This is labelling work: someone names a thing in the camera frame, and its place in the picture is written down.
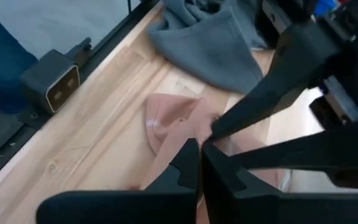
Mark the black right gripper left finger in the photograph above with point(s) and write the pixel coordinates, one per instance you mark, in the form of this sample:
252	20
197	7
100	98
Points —
120	208

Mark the pink towel with pale stripes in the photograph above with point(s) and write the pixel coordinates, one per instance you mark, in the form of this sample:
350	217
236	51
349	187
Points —
172	124

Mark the black table-level camera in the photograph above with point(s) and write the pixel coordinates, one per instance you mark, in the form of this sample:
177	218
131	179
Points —
48	81

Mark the dark blue fabric object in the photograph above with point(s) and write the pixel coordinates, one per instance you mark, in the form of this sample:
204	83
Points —
2	62

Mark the grey towel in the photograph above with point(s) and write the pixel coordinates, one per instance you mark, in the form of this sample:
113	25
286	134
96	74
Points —
207	49

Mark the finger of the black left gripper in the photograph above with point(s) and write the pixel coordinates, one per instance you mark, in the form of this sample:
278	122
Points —
337	152
284	77

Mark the black aluminium table frame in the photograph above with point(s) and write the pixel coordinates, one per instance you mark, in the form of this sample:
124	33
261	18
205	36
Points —
117	34

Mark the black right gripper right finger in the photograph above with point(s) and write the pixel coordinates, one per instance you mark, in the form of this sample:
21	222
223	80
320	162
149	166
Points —
291	211

